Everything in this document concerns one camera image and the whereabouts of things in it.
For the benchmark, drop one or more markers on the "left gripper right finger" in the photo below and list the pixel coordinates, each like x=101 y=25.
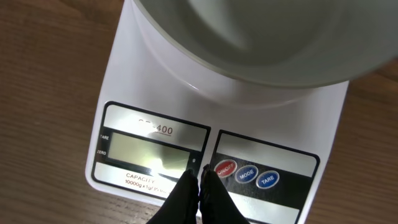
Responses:
x=216 y=205

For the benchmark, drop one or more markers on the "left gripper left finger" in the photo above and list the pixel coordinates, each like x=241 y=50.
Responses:
x=181 y=205

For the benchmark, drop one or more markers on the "white digital kitchen scale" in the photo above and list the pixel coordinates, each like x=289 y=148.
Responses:
x=159 y=113

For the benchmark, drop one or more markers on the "grey round bowl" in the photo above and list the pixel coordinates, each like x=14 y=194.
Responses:
x=280 y=43

